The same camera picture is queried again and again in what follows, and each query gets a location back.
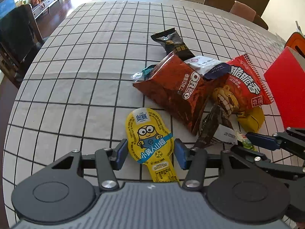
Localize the red crispy noodle snack bag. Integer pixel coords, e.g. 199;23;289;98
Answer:
211;53;274;115

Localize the dark wooden chair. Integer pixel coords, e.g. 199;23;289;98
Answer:
1;4;46;88

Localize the brown Oreo snack bag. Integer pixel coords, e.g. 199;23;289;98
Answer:
133;52;217;135

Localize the black snack packet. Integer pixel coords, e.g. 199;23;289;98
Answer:
151;28;195;60

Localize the white navy snack packet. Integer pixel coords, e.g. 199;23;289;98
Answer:
184;56;231;80

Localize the yellow minion snack pouch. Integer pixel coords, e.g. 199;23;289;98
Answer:
125;108;178;182

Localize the teal wrapped candy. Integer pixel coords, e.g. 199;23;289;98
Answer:
131;65;156;81

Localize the yellow pillow snack packet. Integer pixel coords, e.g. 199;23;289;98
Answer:
237;106;265;133

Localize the green candy wrapper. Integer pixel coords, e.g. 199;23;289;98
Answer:
235;130;256;151

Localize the orange tissue box holder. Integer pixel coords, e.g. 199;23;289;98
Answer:
285;31;305;57

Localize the red cardboard box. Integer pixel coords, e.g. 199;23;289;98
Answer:
264;47;305;129

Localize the low tv cabinet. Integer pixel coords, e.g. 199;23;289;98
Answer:
15;0;75;20

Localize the dark brown striped snack packet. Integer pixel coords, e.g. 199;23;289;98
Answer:
194;104;237;148

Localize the brown wooden chair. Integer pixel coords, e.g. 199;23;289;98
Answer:
204;0;235;12

